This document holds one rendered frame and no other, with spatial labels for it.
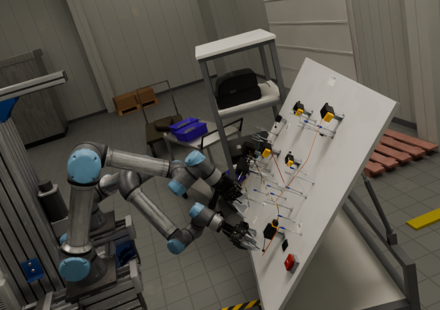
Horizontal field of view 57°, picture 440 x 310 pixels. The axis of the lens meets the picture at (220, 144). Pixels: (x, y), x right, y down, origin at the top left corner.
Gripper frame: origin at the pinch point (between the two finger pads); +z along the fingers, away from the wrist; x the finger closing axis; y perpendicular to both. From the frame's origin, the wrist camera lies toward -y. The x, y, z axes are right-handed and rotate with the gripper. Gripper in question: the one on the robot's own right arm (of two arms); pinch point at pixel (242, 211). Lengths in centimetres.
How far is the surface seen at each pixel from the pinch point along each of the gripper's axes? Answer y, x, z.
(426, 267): 34, 74, 171
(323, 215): 30.1, -18.0, 11.3
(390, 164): 56, 220, 189
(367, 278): 21, -7, 63
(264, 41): 46, 106, -25
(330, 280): 7, -4, 56
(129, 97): -354, 825, 34
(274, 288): -7.8, -18.3, 29.0
